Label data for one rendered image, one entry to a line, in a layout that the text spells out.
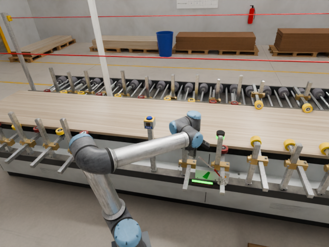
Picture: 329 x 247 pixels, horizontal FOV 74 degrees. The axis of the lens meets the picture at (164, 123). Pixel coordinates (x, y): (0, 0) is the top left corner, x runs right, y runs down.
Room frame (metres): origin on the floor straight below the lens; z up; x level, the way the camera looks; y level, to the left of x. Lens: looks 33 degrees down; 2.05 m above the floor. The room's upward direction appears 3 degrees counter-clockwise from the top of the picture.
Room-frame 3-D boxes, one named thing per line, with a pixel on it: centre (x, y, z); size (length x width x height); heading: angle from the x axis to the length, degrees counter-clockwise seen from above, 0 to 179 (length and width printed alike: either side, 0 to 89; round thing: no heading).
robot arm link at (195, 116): (1.17, -0.19, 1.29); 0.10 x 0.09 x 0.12; 121
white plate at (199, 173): (1.19, -0.35, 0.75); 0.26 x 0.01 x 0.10; 76
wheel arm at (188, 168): (1.21, -0.17, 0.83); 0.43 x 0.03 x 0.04; 166
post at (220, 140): (1.21, -0.39, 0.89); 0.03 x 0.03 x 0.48; 76
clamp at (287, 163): (1.08, -0.89, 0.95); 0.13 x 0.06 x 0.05; 76
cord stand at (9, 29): (2.91, 1.82, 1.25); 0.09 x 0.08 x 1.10; 76
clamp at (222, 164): (1.20, -0.41, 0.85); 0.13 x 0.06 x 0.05; 76
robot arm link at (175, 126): (1.10, -0.10, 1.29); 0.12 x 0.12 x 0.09; 31
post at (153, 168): (1.33, 0.11, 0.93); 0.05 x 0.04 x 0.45; 76
